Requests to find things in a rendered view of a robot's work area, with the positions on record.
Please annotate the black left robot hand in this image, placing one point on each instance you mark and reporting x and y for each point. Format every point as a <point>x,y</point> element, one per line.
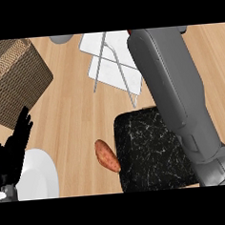
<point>11,157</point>

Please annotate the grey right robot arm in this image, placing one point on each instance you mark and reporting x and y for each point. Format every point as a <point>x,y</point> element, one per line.
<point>176,90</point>

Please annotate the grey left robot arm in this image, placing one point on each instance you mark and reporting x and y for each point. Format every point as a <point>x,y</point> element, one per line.
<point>9,193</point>

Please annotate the black marble tray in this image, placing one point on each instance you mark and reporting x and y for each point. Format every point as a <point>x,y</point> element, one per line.
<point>146,153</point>

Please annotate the red bell pepper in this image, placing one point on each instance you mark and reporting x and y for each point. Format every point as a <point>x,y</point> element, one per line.
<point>129,32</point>

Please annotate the white plate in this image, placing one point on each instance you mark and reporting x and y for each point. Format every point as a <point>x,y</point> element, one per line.
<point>38,177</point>

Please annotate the brown wicker basket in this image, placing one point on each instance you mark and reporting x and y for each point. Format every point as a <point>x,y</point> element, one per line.
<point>14,82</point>

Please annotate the orange sweet potato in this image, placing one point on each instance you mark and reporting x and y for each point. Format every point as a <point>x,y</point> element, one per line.
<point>106,156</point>

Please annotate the grey rounded object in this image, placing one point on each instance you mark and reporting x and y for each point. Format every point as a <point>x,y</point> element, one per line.
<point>61,39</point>

